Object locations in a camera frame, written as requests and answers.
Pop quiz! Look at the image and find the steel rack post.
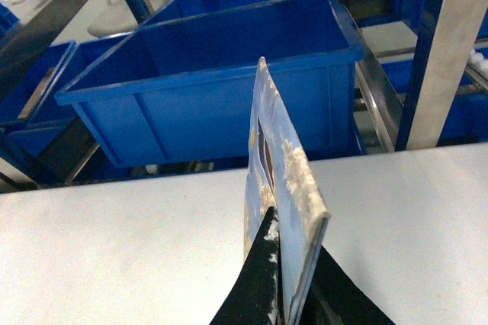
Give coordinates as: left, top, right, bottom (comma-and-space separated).
396, 0, 487, 150

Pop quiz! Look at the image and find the blue bin behind table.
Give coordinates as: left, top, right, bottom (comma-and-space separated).
56, 0, 364, 167

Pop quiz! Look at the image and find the flower gift bag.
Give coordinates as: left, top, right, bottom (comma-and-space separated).
243, 58, 331, 324

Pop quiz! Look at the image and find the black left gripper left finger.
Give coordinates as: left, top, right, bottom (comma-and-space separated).
211, 207, 280, 324

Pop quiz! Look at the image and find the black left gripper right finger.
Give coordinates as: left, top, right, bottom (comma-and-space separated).
303, 248, 393, 324

